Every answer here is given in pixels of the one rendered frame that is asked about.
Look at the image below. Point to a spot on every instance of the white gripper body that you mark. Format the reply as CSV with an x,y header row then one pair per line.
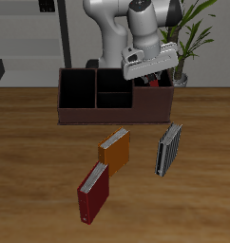
x,y
151,65

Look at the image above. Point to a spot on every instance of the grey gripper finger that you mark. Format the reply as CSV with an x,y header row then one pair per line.
x,y
158,75
144,79

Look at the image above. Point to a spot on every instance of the red book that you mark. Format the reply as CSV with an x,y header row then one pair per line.
x,y
96,197
153,82

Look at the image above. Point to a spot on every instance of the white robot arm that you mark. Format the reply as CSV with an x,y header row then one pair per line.
x,y
113,34

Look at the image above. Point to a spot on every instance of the dark brown desk caddy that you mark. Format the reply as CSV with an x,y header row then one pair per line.
x,y
151,104

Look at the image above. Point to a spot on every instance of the grey striped book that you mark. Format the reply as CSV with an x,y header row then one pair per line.
x,y
169,150

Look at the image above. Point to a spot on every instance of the orange book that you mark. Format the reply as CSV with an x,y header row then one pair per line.
x,y
117,155

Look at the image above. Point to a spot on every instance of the green pot plant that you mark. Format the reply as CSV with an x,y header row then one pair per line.
x,y
191,38

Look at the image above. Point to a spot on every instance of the white shelf unit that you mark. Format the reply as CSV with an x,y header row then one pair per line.
x,y
25,47

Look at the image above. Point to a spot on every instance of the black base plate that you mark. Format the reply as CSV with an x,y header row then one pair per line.
x,y
92,64

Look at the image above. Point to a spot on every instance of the black upright post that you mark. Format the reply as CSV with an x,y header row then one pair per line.
x,y
64,31

